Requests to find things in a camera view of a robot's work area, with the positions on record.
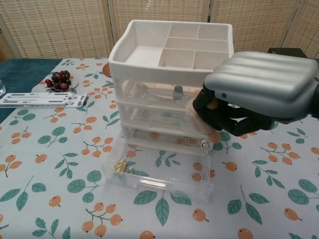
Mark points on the white folding laptop stand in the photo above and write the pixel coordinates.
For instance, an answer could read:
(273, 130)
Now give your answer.
(37, 99)

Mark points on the gold binder clips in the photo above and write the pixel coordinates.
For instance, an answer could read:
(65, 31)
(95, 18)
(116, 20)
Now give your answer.
(120, 166)

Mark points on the artificial dark red grape bunch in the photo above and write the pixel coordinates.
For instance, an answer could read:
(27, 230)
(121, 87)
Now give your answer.
(59, 77)

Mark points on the black cardboard box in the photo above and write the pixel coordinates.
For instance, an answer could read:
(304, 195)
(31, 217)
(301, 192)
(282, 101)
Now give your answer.
(286, 51)

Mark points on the silver table knife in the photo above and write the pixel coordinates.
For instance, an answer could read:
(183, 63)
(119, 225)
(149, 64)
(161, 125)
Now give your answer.
(107, 84)

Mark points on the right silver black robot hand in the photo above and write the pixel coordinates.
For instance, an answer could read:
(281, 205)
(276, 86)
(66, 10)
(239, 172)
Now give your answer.
(261, 82)

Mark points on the floral fruit print tablecloth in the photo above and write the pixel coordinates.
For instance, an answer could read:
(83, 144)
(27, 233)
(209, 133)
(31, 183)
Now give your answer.
(74, 199)

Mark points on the clear plastic container edge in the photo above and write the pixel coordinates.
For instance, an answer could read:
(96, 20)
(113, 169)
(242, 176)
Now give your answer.
(139, 114)

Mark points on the woven bamboo folding screen panel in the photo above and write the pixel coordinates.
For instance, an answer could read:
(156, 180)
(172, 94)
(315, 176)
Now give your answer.
(249, 25)
(309, 25)
(62, 25)
(159, 10)

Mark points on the white plastic drawer organizer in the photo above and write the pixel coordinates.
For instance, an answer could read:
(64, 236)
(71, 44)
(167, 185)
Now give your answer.
(149, 72)

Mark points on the dark grey clip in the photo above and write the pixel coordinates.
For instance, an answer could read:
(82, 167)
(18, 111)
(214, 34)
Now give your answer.
(178, 92)

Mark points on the round woven rattan coaster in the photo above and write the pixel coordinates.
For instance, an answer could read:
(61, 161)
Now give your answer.
(107, 71)

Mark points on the clear drawer with gold clips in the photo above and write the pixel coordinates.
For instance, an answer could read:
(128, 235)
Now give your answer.
(149, 183)

